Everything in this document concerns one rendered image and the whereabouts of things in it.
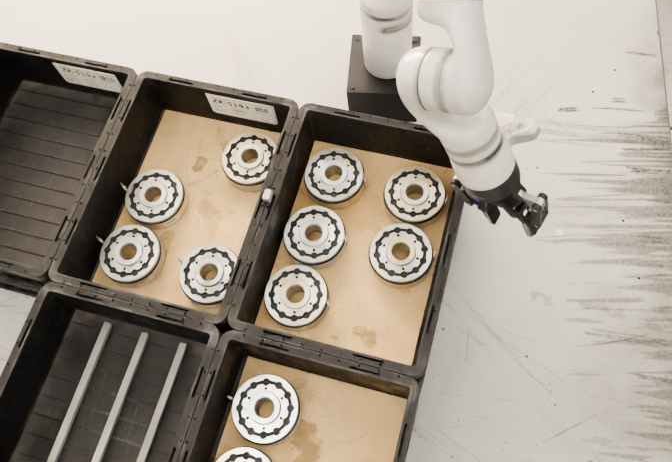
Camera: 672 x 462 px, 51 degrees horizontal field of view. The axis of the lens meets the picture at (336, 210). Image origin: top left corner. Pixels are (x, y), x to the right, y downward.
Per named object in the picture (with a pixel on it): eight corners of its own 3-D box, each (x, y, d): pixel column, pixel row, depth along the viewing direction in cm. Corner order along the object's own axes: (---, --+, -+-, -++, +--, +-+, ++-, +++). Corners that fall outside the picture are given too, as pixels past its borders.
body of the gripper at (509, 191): (442, 178, 90) (463, 214, 97) (500, 195, 85) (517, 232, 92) (469, 132, 92) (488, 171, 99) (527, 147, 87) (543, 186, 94)
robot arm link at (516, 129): (544, 127, 88) (534, 96, 84) (503, 199, 85) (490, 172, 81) (482, 113, 94) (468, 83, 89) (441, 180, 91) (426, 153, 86)
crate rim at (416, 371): (422, 382, 100) (423, 379, 98) (227, 330, 105) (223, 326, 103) (477, 142, 114) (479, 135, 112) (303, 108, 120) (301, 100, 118)
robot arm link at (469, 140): (425, 159, 87) (490, 170, 82) (378, 80, 76) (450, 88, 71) (446, 114, 89) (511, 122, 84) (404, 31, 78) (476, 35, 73)
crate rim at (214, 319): (144, 76, 125) (139, 68, 123) (303, 108, 120) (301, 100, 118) (50, 283, 111) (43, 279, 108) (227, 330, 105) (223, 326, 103)
